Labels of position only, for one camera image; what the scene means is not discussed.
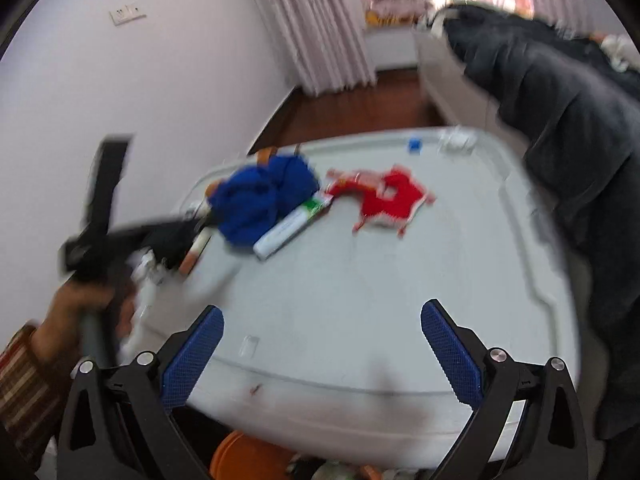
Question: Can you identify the striped sleeve forearm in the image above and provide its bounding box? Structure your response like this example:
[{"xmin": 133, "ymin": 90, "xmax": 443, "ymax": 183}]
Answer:
[{"xmin": 1, "ymin": 324, "xmax": 70, "ymax": 471}]

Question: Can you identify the person's left hand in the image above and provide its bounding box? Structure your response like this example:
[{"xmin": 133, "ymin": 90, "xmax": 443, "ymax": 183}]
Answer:
[{"xmin": 30, "ymin": 278, "xmax": 115, "ymax": 373}]

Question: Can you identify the pink cosmetic tube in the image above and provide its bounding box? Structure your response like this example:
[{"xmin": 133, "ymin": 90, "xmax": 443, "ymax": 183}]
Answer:
[{"xmin": 178, "ymin": 228, "xmax": 214, "ymax": 276}]

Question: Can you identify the orange plastic bucket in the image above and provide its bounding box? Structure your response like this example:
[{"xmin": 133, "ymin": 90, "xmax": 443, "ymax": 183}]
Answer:
[{"xmin": 209, "ymin": 431, "xmax": 295, "ymax": 480}]

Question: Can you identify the blue knitted hat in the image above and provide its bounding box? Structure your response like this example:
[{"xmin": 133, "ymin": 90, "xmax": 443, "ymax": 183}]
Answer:
[{"xmin": 207, "ymin": 155, "xmax": 320, "ymax": 249}]

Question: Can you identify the white green toothpaste tube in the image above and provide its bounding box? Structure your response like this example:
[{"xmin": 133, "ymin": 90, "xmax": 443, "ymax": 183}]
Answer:
[{"xmin": 253, "ymin": 192, "xmax": 333, "ymax": 260}]

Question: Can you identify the red knitted cloth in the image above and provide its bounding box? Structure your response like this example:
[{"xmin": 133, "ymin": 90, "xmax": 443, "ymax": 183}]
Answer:
[{"xmin": 324, "ymin": 165, "xmax": 436, "ymax": 238}]

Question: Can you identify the crumpled white tissue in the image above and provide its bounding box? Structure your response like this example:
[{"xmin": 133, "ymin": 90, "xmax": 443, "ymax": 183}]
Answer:
[{"xmin": 439, "ymin": 127, "xmax": 477, "ymax": 154}]

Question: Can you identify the small blue cube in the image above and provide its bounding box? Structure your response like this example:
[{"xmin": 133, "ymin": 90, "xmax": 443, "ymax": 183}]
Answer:
[{"xmin": 408, "ymin": 139, "xmax": 422, "ymax": 153}]

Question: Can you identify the dark grey blanket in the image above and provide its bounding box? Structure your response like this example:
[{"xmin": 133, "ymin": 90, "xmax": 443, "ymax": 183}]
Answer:
[{"xmin": 432, "ymin": 3, "xmax": 639, "ymax": 440}]

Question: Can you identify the pink left curtain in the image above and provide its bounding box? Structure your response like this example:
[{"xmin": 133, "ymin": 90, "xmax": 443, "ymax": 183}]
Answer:
[{"xmin": 254, "ymin": 0, "xmax": 376, "ymax": 96}]

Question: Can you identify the folded pink quilt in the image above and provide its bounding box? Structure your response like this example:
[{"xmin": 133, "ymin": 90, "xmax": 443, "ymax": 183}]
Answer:
[{"xmin": 368, "ymin": 0, "xmax": 435, "ymax": 15}]

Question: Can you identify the white bed frame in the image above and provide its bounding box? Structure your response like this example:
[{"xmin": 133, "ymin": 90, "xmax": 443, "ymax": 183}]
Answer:
[{"xmin": 412, "ymin": 29, "xmax": 528, "ymax": 157}]

